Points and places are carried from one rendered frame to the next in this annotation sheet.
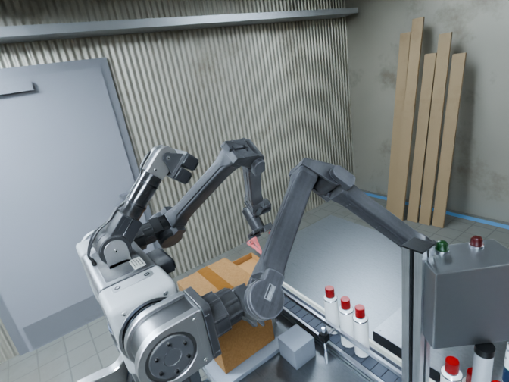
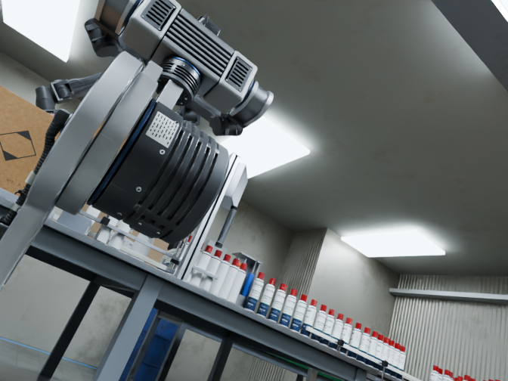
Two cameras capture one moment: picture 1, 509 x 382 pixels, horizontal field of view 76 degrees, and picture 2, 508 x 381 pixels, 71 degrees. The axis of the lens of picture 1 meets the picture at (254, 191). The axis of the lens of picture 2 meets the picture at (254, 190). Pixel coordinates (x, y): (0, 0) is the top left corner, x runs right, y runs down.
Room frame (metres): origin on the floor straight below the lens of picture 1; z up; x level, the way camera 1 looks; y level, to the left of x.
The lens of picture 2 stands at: (0.21, 1.21, 0.69)
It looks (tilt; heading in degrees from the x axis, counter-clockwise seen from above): 23 degrees up; 278
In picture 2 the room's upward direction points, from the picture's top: 22 degrees clockwise
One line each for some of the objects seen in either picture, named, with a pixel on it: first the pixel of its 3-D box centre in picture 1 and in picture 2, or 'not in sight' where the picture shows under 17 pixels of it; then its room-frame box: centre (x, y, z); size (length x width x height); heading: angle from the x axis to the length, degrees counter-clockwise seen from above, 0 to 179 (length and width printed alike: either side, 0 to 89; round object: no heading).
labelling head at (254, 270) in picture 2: not in sight; (238, 280); (0.38, -0.72, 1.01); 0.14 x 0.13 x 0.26; 32
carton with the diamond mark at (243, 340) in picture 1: (225, 310); (16, 154); (1.11, 0.20, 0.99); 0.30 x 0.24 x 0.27; 33
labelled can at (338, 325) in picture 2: not in sight; (336, 332); (-0.22, -0.98, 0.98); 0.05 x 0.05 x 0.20
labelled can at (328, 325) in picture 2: not in sight; (327, 327); (-0.16, -0.95, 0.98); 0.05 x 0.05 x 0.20
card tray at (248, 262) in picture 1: (248, 274); not in sight; (1.54, 0.11, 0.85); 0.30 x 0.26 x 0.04; 32
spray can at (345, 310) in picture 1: (346, 321); (111, 221); (0.94, -0.25, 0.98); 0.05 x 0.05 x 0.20
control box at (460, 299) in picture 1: (462, 292); (230, 185); (0.55, -0.40, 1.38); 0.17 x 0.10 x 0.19; 87
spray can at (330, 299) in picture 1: (331, 309); (92, 212); (1.02, -0.22, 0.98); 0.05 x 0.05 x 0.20
